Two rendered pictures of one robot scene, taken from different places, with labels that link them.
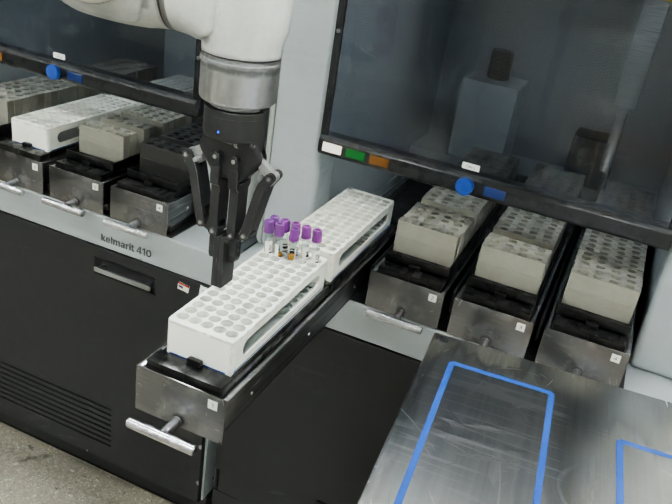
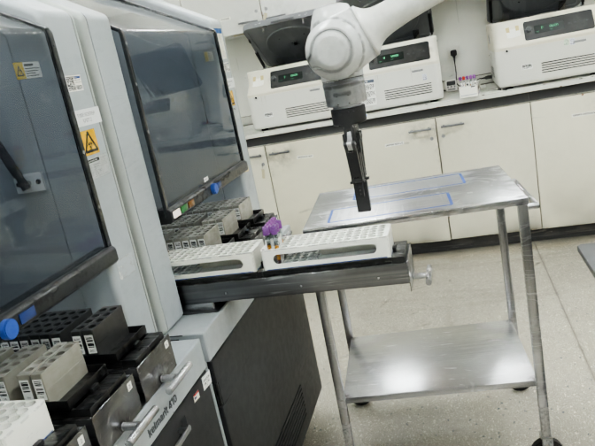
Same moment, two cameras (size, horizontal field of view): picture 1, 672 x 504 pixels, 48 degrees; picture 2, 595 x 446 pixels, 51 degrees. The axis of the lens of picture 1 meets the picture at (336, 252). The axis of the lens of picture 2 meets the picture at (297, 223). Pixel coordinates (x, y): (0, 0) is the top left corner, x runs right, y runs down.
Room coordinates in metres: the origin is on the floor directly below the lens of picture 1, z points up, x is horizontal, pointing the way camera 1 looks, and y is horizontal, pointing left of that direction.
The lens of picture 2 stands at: (1.11, 1.49, 1.26)
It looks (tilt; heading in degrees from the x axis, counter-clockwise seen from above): 14 degrees down; 266
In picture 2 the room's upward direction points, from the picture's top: 11 degrees counter-clockwise
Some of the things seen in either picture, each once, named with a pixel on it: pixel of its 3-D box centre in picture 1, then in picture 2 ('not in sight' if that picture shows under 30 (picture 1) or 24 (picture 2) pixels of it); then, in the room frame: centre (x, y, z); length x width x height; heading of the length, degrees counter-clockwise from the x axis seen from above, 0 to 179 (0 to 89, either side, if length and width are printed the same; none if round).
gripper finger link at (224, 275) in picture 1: (226, 259); not in sight; (0.85, 0.14, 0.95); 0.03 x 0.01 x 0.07; 160
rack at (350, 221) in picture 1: (339, 233); (204, 264); (1.24, 0.00, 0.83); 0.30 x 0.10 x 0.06; 160
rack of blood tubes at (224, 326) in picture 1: (253, 304); (328, 249); (0.94, 0.11, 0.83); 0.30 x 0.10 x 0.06; 160
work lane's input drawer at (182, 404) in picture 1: (291, 298); (277, 276); (1.07, 0.06, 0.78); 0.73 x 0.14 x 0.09; 160
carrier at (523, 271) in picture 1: (510, 267); (227, 224); (1.17, -0.30, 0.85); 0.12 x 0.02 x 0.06; 70
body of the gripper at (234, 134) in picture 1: (233, 141); (351, 126); (0.85, 0.14, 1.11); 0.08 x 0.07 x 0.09; 70
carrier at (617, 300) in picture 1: (600, 295); (243, 210); (1.12, -0.44, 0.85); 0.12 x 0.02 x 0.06; 69
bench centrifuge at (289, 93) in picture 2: not in sight; (298, 68); (0.61, -2.54, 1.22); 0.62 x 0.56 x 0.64; 68
